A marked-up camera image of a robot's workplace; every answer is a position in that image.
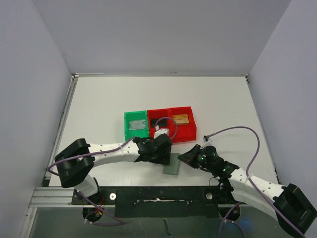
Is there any green leather card holder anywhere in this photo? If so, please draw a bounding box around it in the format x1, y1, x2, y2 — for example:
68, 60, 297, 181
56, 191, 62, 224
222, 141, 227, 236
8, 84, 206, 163
162, 153, 180, 176

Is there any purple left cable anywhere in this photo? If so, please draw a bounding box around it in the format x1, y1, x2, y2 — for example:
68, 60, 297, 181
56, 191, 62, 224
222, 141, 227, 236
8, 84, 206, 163
47, 117, 179, 174

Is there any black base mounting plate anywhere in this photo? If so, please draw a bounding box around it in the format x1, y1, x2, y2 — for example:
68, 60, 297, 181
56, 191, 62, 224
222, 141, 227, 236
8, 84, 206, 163
71, 185, 251, 219

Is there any red bin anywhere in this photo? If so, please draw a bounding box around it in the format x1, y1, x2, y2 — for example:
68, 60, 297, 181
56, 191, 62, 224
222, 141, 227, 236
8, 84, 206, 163
169, 106, 197, 143
147, 109, 175, 142

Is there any purple cable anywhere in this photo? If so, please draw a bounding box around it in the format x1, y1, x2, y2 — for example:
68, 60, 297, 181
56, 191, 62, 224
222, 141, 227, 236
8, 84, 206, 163
47, 117, 179, 174
205, 126, 307, 236

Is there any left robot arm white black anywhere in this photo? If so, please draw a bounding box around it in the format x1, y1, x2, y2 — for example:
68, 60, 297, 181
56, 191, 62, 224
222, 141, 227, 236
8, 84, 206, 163
48, 134, 173, 204

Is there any orange card in red bin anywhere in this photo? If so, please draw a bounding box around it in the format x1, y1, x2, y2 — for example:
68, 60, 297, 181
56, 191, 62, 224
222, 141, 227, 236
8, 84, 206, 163
172, 114, 190, 125

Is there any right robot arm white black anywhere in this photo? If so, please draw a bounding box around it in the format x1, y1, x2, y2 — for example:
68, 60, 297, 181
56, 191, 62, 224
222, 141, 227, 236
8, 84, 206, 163
178, 145, 317, 238

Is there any green plastic bin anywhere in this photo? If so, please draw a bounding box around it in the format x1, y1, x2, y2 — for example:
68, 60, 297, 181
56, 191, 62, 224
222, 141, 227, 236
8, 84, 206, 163
124, 111, 149, 140

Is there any black card in red bin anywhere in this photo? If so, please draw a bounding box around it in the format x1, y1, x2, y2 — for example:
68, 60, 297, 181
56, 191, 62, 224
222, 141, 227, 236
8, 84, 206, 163
150, 119, 168, 128

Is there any aluminium frame rail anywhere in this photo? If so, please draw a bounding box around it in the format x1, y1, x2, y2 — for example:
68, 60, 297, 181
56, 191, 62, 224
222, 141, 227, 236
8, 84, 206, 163
29, 187, 74, 208

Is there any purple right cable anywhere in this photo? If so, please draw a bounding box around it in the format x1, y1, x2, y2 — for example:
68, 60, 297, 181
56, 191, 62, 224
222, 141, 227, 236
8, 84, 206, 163
205, 126, 307, 236

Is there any silver card in green bin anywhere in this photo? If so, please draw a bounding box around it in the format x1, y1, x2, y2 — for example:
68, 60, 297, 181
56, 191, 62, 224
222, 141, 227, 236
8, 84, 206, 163
128, 119, 146, 130

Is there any red bin middle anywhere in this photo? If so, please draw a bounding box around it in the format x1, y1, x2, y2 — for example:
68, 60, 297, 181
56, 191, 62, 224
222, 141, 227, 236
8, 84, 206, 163
147, 109, 175, 142

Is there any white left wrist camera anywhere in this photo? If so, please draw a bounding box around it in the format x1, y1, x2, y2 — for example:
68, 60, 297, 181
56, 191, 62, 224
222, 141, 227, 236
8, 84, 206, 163
154, 125, 169, 138

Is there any red bin right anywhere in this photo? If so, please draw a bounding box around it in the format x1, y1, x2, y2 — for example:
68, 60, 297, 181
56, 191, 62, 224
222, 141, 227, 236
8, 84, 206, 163
169, 106, 197, 143

